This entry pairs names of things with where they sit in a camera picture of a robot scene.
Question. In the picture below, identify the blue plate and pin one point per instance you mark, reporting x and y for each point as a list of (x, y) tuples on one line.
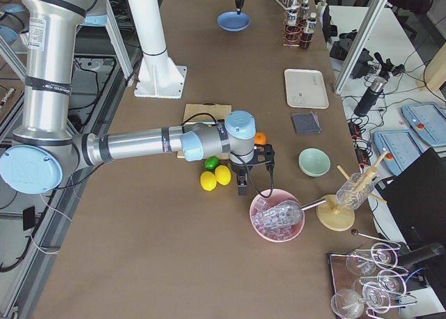
[(233, 21)]

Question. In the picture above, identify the orange fruit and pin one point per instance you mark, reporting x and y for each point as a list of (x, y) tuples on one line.
[(260, 138)]

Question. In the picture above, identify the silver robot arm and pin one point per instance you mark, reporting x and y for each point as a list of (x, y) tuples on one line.
[(44, 153)]

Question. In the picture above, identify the yellow lemon near bowl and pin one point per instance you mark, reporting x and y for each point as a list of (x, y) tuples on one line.
[(223, 174)]

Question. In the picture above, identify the pink bowl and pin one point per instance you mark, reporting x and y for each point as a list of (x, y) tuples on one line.
[(266, 199)]

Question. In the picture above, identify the yellow lemon far left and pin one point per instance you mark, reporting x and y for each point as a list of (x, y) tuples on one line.
[(208, 181)]

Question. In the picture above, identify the green lime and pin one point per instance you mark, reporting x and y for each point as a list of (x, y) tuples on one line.
[(211, 163)]

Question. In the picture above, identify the metal ice scoop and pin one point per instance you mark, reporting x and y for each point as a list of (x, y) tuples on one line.
[(288, 213)]

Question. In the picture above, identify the clear ice cube pile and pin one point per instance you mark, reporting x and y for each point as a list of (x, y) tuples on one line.
[(261, 222)]

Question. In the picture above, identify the dark sauce bottle left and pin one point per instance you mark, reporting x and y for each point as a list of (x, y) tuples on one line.
[(291, 30)]

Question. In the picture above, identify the dark sauce bottle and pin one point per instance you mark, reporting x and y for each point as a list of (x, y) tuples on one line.
[(291, 30), (304, 12), (308, 31)]

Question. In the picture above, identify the dark sauce bottle back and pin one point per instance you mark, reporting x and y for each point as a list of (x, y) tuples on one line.
[(304, 12)]

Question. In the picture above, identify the mint green bowl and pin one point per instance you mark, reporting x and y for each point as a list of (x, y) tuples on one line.
[(314, 162)]

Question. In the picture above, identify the wooden cutting board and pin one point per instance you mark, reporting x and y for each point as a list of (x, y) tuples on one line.
[(218, 111)]

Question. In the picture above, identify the dark sauce bottle front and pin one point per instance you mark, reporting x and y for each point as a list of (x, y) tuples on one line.
[(308, 31)]

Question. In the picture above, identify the grey folded cloth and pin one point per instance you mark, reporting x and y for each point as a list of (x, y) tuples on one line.
[(306, 123)]

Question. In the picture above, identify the wooden cup rack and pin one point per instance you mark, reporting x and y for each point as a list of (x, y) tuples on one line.
[(335, 216)]

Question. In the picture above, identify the cream plastic tray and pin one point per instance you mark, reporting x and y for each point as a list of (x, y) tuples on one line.
[(305, 89)]

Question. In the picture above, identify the clear glass mug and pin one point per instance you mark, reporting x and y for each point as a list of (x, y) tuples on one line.
[(354, 191)]

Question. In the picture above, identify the orange black power adapter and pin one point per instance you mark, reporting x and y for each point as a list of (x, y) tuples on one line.
[(361, 146)]

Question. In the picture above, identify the black bar spoon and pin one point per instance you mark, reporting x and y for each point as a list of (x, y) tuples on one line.
[(393, 244)]

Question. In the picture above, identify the wine glass top left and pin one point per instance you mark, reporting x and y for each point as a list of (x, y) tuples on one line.
[(360, 263)]

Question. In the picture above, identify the wine glass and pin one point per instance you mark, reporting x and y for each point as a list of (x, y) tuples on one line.
[(392, 283), (384, 256), (376, 298), (360, 263), (347, 303)]

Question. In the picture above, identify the wine glass top right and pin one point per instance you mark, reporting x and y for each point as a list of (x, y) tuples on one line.
[(384, 256)]

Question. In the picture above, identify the black thermos bottle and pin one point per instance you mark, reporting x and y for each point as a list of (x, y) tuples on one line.
[(370, 97)]

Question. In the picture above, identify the dark glass tray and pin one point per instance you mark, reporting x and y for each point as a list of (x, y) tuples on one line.
[(341, 278)]

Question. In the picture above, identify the blue teach pendant lower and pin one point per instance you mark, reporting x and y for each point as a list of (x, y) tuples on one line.
[(402, 149)]

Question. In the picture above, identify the blue teach pendant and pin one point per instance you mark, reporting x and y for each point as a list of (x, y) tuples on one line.
[(402, 149), (428, 122)]

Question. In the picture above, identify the wine glass front left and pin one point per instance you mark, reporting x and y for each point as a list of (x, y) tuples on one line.
[(347, 303)]

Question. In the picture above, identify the black laptop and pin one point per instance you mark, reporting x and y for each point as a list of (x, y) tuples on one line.
[(416, 199)]

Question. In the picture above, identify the wine glass front right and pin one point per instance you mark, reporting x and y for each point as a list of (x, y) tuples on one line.
[(376, 298)]

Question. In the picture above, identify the wine glass middle right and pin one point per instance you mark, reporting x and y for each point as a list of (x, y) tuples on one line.
[(392, 283)]

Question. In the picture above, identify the blue teach pendant upper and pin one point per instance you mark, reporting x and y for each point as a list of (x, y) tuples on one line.
[(428, 122)]

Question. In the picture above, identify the copper wire bottle rack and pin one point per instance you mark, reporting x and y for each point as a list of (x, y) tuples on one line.
[(297, 44)]

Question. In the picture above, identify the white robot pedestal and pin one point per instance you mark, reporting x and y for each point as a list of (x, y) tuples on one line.
[(159, 76)]

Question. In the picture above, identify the aluminium frame post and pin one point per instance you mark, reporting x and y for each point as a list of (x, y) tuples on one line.
[(367, 25)]

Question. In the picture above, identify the black camera tripod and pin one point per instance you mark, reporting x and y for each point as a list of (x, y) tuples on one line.
[(387, 68)]

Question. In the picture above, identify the black phone on frame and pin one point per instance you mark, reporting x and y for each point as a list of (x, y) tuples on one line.
[(28, 218)]

